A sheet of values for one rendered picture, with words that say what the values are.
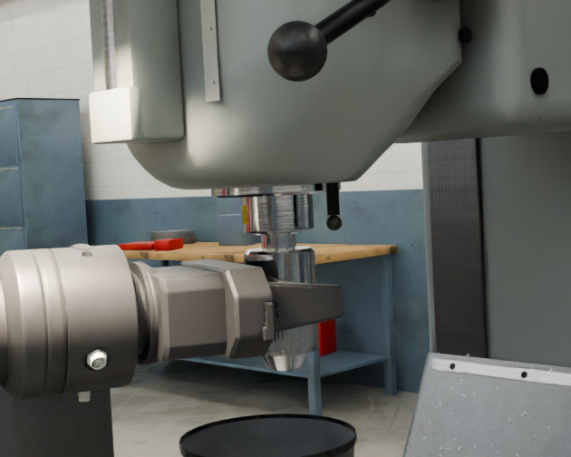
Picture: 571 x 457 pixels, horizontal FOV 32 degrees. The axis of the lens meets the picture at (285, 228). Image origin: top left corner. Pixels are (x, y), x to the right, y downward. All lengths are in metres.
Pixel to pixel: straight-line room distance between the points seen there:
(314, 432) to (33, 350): 2.37
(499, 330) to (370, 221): 5.10
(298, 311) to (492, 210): 0.40
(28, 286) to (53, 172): 7.43
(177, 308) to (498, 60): 0.26
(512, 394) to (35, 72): 8.14
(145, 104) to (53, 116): 7.47
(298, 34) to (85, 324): 0.21
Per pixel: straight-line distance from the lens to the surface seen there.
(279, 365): 0.66
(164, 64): 0.58
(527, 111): 0.69
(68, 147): 8.09
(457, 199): 1.02
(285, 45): 0.49
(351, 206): 6.19
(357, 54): 0.58
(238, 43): 0.57
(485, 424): 1.00
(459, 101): 0.69
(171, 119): 0.58
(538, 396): 0.98
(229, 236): 6.52
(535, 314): 0.99
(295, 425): 2.95
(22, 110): 7.90
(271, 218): 0.64
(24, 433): 0.92
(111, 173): 8.06
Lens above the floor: 1.32
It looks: 3 degrees down
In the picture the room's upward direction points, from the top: 3 degrees counter-clockwise
